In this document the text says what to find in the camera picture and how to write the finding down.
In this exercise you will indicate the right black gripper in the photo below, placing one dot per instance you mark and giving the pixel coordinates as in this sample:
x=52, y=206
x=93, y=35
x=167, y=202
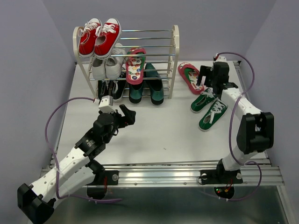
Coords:
x=204, y=70

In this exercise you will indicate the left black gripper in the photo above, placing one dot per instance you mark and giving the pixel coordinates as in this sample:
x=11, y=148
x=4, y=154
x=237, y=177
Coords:
x=129, y=115

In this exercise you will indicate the pink sandal back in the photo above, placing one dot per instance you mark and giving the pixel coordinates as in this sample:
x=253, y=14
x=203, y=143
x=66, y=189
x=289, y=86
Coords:
x=190, y=75

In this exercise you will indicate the pink sandal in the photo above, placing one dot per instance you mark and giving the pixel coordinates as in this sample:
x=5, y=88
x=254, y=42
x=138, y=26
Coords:
x=135, y=65
x=190, y=75

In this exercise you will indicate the green sneaker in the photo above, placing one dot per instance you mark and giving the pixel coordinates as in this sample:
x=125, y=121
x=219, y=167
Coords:
x=205, y=97
x=214, y=113

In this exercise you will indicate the green loafer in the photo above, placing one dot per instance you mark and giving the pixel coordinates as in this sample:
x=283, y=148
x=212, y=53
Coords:
x=155, y=85
x=135, y=93

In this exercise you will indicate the pink sandal front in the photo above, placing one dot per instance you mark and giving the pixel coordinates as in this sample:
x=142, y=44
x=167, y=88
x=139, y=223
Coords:
x=135, y=65

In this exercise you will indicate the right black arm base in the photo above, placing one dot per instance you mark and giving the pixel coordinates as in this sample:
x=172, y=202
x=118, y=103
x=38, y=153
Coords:
x=219, y=176

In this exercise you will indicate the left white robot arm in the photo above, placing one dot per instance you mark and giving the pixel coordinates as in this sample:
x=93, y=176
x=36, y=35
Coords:
x=58, y=172

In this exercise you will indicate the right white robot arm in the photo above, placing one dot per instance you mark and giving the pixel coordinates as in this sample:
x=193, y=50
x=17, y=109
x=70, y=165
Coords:
x=256, y=130

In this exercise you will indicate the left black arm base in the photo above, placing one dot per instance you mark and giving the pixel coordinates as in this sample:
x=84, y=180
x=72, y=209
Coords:
x=102, y=176

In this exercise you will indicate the cream shoe shelf with rods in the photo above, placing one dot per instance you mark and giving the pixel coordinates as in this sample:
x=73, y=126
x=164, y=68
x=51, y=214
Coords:
x=167, y=63

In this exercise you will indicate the right black canvas sneaker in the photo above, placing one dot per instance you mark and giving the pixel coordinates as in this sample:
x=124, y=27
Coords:
x=119, y=87

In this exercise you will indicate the black canvas sneaker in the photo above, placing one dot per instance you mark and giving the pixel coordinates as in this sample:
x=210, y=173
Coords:
x=103, y=88
x=119, y=87

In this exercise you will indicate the left black canvas sneaker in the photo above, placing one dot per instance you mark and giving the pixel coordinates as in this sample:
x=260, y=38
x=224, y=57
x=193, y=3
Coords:
x=103, y=88

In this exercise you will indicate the right white sneaker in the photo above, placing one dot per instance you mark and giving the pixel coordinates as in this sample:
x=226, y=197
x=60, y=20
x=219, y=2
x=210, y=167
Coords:
x=114, y=62

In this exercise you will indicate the white sneaker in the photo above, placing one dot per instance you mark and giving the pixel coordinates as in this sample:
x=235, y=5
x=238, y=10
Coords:
x=99, y=69
x=114, y=62

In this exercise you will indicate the left white sneaker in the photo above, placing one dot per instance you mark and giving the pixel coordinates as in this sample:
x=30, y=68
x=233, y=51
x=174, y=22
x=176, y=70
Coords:
x=99, y=69

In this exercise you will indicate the left red canvas sneaker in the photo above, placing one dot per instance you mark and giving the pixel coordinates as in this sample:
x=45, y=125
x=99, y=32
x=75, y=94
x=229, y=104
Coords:
x=87, y=36

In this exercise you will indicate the red canvas sneaker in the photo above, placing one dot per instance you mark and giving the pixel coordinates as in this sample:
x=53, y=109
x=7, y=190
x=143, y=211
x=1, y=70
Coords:
x=107, y=35
x=87, y=36

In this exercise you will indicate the right red canvas sneaker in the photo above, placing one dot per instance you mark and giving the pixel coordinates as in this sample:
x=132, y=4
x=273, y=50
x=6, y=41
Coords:
x=107, y=35

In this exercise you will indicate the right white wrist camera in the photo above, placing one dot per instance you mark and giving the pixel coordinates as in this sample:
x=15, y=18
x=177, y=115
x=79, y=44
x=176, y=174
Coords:
x=219, y=58

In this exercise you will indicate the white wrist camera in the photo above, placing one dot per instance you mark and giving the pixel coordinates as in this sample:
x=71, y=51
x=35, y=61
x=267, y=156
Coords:
x=219, y=58
x=106, y=104

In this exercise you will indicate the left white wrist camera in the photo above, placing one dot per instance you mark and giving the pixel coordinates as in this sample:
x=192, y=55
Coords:
x=106, y=104

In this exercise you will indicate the aluminium rail frame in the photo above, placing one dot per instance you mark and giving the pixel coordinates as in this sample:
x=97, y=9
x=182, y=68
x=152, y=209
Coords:
x=163, y=148

